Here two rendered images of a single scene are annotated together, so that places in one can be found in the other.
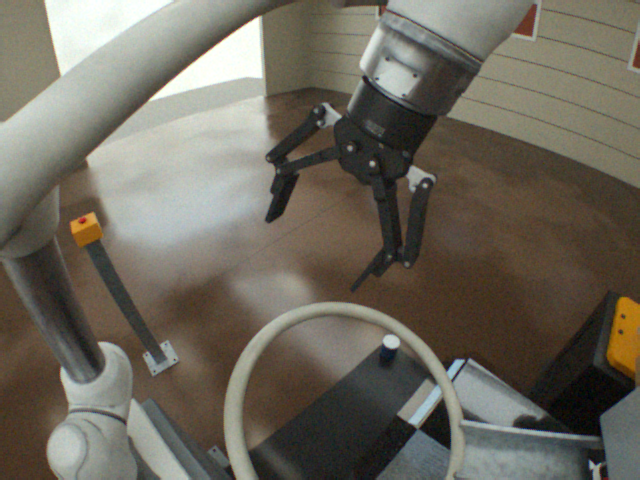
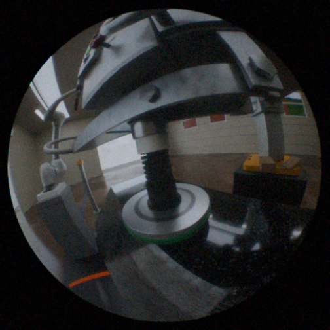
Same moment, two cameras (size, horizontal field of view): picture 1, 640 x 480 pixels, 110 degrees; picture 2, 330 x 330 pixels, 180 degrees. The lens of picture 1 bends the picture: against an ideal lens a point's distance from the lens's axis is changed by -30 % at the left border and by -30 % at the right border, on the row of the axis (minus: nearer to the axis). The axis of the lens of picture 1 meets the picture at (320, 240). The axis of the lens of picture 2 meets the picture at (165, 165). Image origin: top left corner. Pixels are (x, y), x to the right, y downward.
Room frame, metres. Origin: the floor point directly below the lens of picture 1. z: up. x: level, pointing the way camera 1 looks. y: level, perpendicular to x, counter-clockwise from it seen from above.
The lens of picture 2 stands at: (-0.20, -0.76, 0.99)
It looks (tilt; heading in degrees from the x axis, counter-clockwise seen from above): 11 degrees down; 10
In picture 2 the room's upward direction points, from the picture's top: 10 degrees counter-clockwise
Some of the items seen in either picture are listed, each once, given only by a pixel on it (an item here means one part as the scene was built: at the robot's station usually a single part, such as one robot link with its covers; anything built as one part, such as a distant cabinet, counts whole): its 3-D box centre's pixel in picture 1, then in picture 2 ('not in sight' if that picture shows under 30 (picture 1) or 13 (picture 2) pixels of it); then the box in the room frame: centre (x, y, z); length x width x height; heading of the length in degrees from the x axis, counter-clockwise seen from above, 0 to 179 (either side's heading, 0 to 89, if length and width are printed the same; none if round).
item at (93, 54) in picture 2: not in sight; (96, 44); (-0.08, -0.60, 1.35); 0.08 x 0.03 x 0.28; 72
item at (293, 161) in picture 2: not in sight; (291, 162); (0.18, -1.53, 0.80); 0.20 x 0.10 x 0.05; 88
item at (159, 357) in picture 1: (126, 304); (87, 187); (0.96, 1.03, 0.54); 0.20 x 0.20 x 1.09; 42
